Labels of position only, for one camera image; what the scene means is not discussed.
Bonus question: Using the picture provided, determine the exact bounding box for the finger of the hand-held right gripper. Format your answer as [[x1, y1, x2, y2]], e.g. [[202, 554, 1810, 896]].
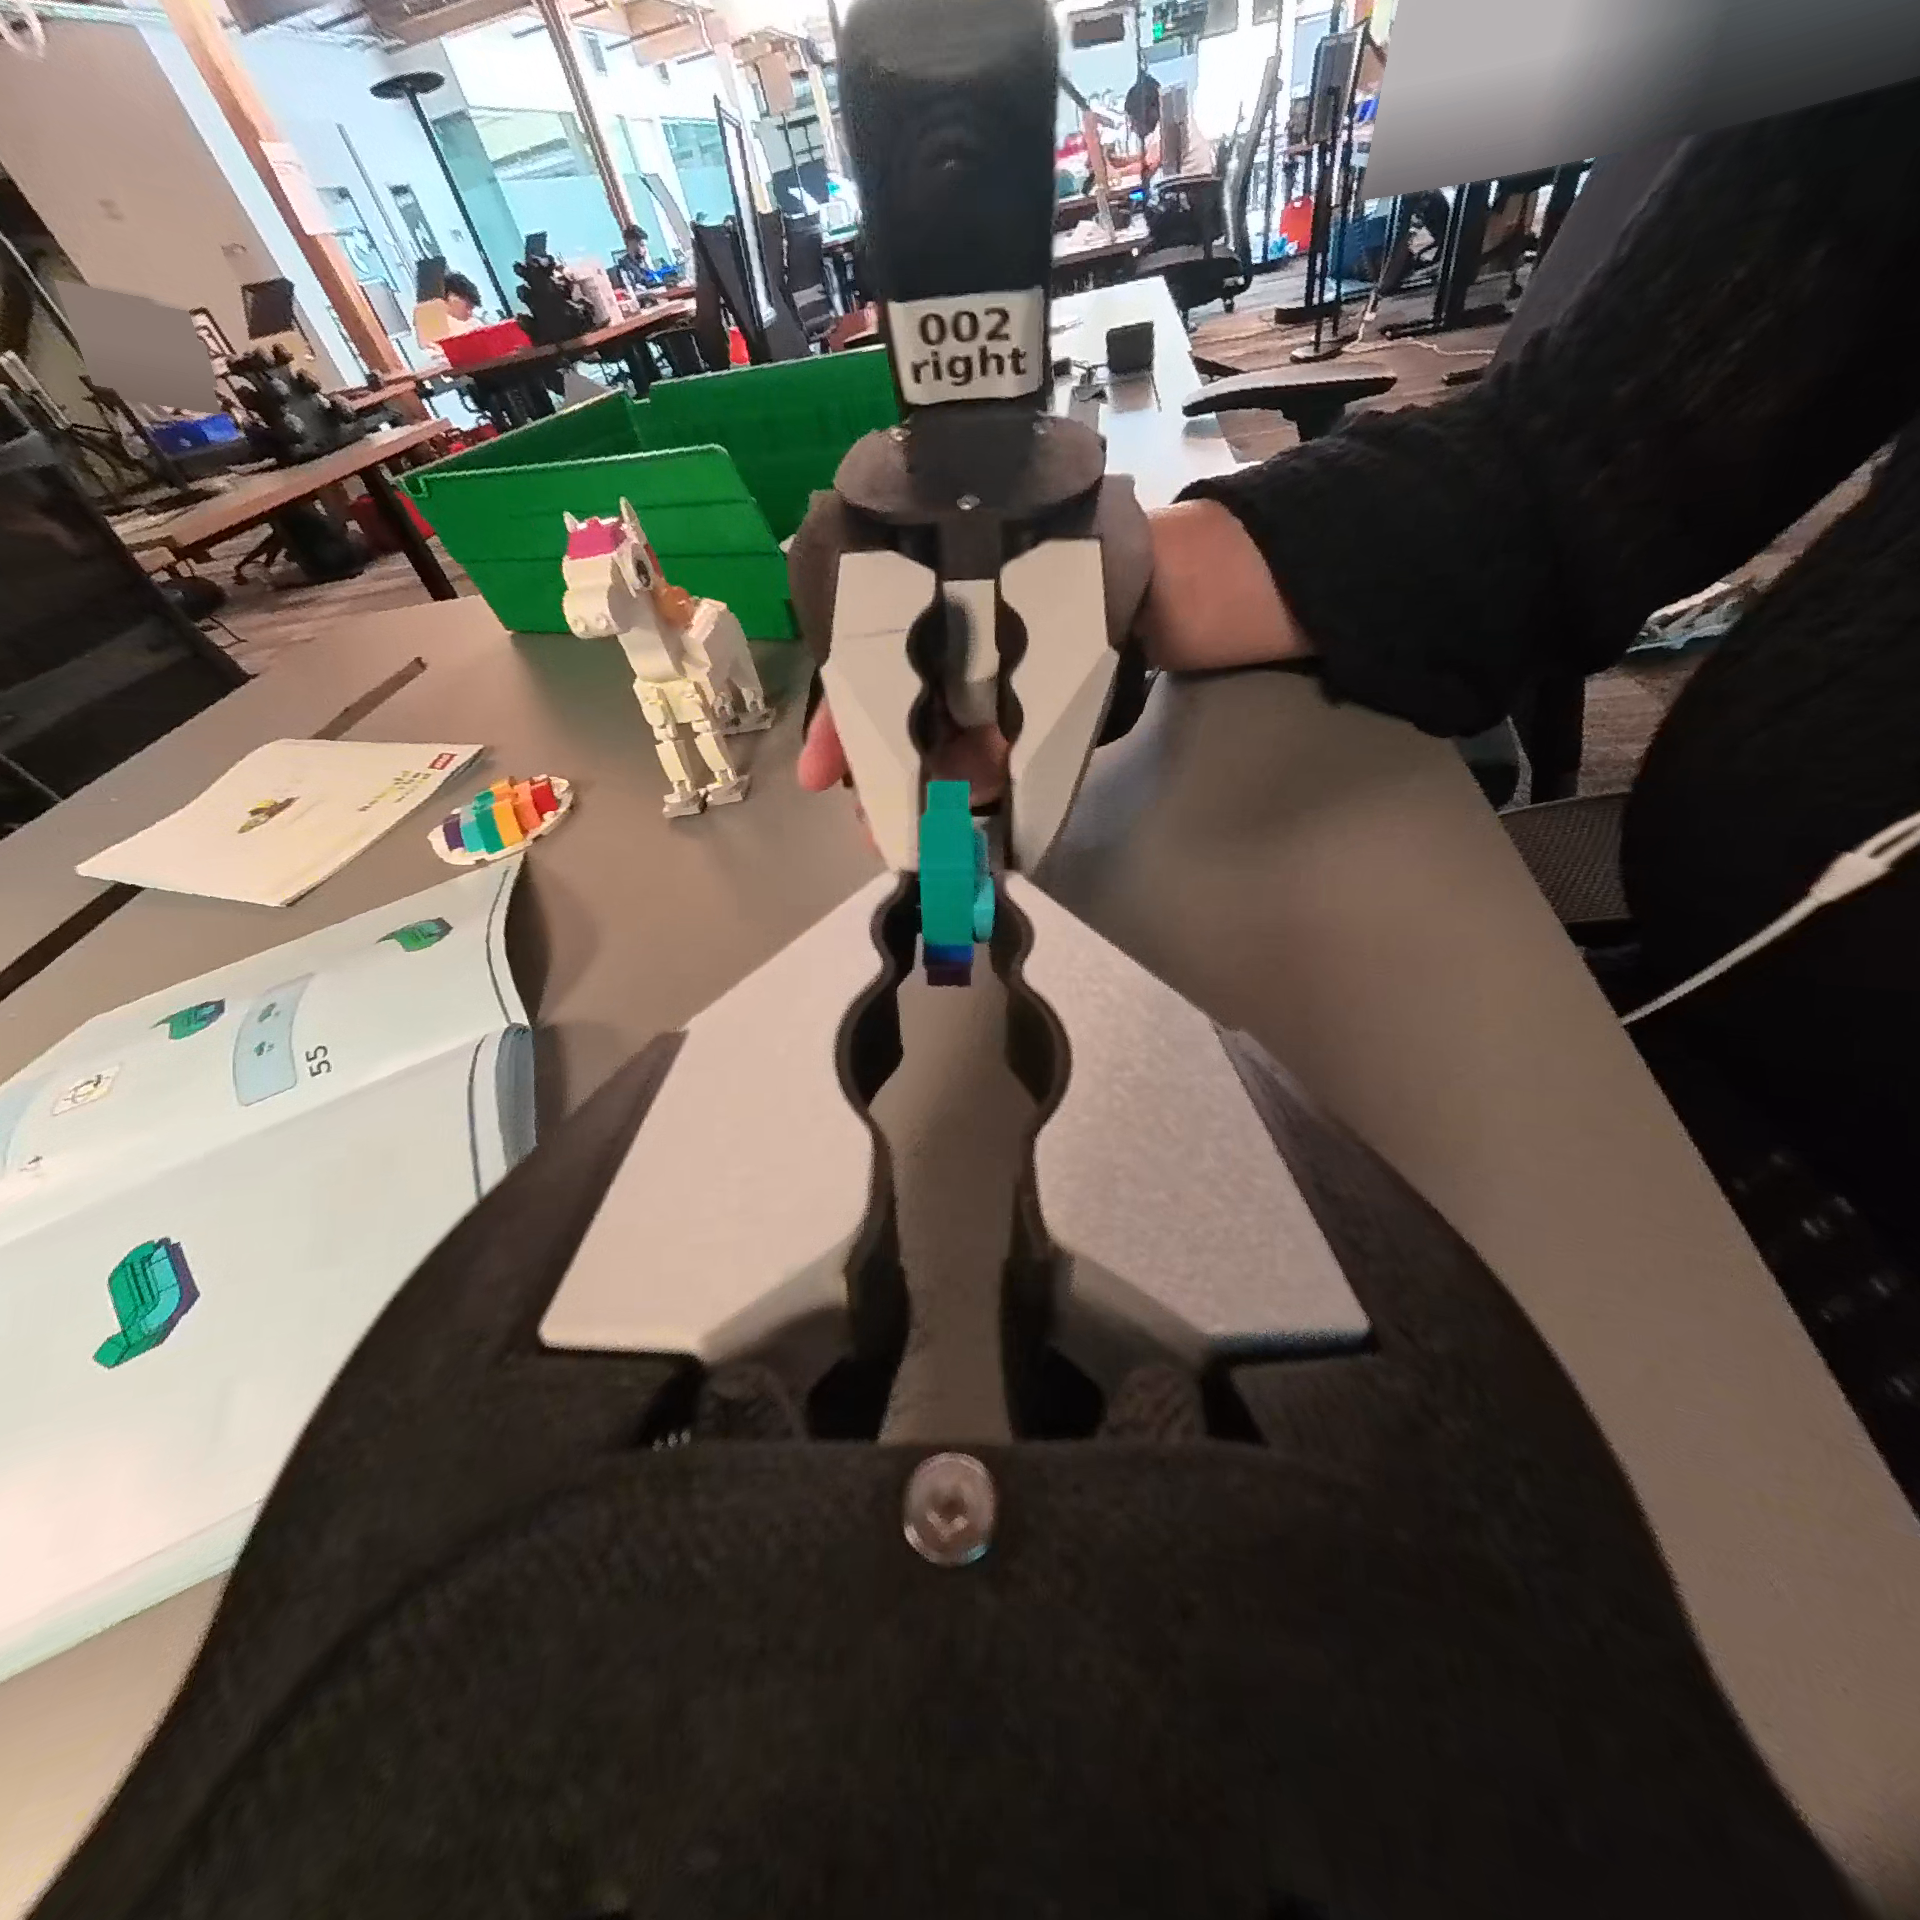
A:
[[994, 537, 1123, 873], [821, 546, 950, 871]]

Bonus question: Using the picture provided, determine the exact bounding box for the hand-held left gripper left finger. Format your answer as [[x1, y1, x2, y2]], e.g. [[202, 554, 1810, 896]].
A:
[[536, 873, 924, 1359]]

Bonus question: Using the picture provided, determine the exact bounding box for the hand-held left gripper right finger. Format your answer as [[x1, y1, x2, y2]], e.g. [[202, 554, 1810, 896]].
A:
[[987, 877, 1374, 1356]]

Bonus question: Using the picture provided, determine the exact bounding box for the teal and blue lego assembly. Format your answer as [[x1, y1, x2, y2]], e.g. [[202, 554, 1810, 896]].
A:
[[917, 779, 1004, 991]]

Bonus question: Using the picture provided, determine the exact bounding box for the person's right forearm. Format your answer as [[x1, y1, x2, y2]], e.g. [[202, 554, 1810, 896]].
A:
[[1197, 107, 1920, 739]]

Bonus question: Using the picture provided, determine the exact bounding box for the white lego unicorn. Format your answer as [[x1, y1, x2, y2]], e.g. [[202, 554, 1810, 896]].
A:
[[561, 501, 778, 822]]

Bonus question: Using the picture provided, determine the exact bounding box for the rainbow lego plate model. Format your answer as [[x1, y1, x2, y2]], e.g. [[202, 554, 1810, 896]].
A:
[[429, 771, 577, 870]]

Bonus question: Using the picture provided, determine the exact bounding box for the open lego instruction booklet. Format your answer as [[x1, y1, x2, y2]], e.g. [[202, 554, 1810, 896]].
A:
[[0, 853, 538, 1686]]

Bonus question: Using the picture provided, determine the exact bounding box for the person's right hand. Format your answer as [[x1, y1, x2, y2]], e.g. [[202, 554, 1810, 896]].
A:
[[1146, 498, 1325, 672]]

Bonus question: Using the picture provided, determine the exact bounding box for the green plastic bin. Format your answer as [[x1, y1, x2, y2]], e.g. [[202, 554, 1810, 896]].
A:
[[396, 343, 912, 642]]

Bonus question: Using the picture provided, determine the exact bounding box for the black office chair armrest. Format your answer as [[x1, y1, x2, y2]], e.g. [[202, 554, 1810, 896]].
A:
[[1180, 367, 1401, 444]]

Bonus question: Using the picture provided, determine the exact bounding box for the black floor lamp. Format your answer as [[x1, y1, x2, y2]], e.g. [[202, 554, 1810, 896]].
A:
[[371, 70, 501, 308]]

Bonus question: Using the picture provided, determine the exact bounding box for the closed white instruction booklet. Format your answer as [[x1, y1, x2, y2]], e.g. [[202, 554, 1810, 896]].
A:
[[75, 736, 487, 912]]

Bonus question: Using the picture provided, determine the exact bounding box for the wooden desk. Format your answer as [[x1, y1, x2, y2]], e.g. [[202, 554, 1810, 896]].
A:
[[164, 417, 462, 605]]

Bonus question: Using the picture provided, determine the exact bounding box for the white paper notice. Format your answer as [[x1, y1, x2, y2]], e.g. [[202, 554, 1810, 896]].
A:
[[262, 140, 337, 238]]

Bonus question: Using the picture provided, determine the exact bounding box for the person's black sweater torso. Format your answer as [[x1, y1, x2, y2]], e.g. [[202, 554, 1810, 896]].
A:
[[1617, 427, 1920, 1157]]

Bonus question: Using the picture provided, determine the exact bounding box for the white cable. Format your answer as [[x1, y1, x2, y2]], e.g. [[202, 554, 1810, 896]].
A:
[[1623, 814, 1920, 1028]]

